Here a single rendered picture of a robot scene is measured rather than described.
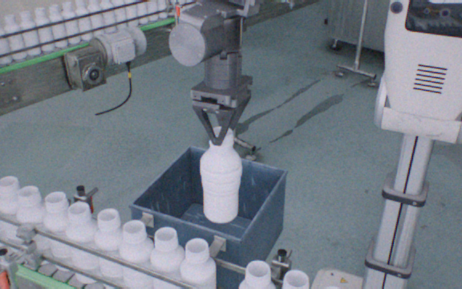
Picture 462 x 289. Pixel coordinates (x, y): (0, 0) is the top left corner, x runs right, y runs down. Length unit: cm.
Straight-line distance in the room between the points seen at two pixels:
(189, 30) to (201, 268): 39
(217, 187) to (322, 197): 207
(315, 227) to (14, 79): 160
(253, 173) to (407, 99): 49
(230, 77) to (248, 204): 81
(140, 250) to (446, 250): 203
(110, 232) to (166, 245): 12
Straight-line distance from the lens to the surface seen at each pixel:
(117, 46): 208
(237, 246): 117
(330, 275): 206
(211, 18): 66
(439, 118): 120
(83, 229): 94
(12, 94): 210
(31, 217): 102
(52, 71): 215
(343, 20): 475
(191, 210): 157
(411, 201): 137
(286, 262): 91
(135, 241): 87
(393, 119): 122
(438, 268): 260
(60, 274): 106
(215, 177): 80
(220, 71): 73
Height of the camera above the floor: 173
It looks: 32 degrees down
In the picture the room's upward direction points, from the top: straight up
